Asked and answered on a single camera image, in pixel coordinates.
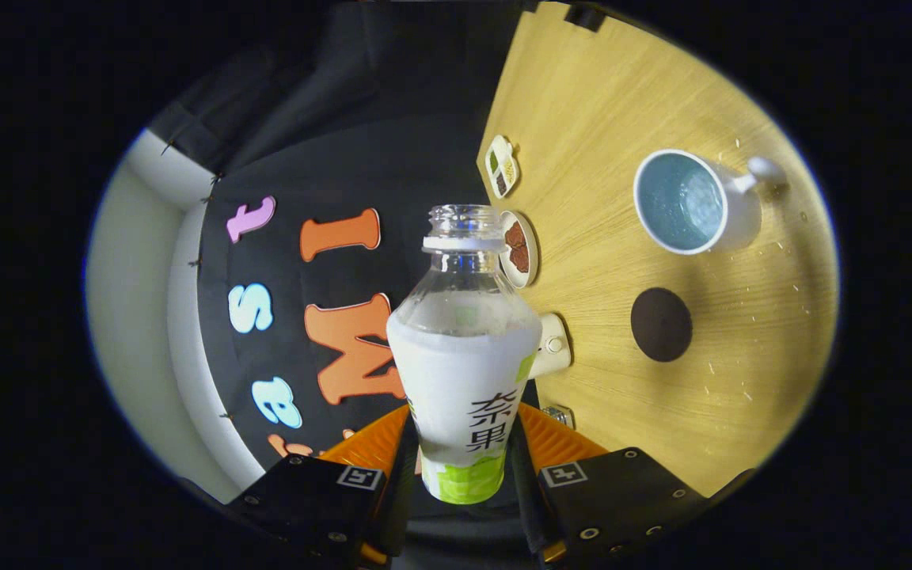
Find white toaster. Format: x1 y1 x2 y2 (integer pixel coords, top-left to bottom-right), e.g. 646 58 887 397
533 313 572 379

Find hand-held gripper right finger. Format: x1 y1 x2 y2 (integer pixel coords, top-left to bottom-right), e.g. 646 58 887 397
507 400 707 565

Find white divided sauce dish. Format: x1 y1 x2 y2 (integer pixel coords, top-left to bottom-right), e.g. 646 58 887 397
484 135 520 200

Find white plate with brown food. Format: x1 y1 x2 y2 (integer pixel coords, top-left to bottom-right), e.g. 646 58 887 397
498 210 540 288

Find wooden table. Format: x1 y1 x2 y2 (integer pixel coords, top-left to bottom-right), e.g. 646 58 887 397
476 0 838 498

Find white green juice bottle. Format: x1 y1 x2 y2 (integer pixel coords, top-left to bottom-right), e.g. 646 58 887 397
386 203 544 505

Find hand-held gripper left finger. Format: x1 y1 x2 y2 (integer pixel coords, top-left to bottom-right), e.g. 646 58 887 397
226 402 420 568

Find dark brown round coaster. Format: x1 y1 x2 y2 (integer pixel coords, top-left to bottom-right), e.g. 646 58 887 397
630 287 694 363

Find white cup with blue inside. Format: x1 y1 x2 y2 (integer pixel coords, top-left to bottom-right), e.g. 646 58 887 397
633 149 788 256

